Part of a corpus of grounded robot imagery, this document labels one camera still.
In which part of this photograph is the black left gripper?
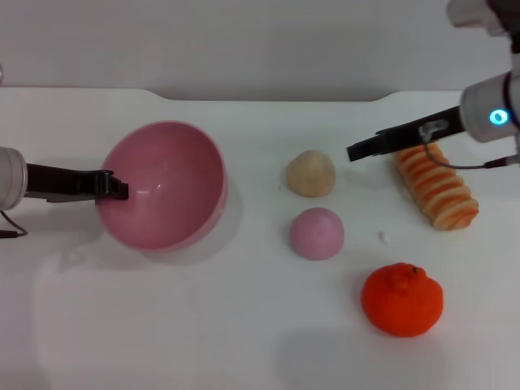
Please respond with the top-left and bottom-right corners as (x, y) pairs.
(24, 162), (130, 203)

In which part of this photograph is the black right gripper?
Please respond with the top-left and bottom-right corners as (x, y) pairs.
(346, 105), (465, 164)

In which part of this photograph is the pink plastic bowl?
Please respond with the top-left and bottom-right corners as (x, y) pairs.
(96, 120), (229, 254)

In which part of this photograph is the beige egg yolk pastry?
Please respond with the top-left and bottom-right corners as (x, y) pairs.
(285, 149), (337, 198)

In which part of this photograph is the pink round pastry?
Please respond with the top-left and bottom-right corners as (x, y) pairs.
(288, 207), (346, 262)

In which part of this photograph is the orange striped bread roll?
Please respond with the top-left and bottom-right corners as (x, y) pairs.
(392, 142), (481, 232)

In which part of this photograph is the orange tangerine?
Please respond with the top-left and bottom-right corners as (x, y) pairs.
(361, 262), (445, 339)

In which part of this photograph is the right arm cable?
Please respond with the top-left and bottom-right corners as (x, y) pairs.
(419, 120), (520, 171)

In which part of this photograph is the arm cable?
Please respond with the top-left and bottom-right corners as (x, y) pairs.
(0, 210), (29, 240)
(419, 120), (520, 171)

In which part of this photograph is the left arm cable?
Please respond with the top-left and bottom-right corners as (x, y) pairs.
(0, 210), (29, 240)

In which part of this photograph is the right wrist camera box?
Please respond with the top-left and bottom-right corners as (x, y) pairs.
(446, 0), (520, 38)

